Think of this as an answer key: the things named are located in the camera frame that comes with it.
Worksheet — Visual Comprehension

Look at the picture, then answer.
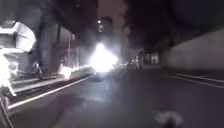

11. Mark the tall lit building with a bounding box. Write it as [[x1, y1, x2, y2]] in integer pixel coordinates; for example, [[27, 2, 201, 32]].
[[96, 15, 114, 45]]

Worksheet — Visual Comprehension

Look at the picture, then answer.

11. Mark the dark tree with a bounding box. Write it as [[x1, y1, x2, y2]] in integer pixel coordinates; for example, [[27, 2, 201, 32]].
[[122, 0, 189, 56]]

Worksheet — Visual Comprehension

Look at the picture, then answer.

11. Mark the dark building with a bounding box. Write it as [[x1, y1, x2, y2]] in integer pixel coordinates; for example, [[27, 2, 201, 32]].
[[0, 0, 98, 78]]

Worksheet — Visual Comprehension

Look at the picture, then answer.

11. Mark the bicycle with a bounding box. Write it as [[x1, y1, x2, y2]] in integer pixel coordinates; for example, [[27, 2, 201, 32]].
[[31, 61, 48, 81]]

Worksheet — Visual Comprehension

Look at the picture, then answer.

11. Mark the raised kerb strip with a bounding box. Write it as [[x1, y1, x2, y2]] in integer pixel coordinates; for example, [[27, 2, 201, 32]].
[[9, 70, 92, 98]]

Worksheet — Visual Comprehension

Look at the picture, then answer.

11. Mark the white vehicle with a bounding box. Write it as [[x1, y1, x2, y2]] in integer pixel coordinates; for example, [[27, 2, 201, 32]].
[[0, 19, 37, 98]]

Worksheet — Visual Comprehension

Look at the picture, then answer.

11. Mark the pale long wall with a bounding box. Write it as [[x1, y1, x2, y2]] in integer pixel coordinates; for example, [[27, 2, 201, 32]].
[[161, 29, 224, 72]]

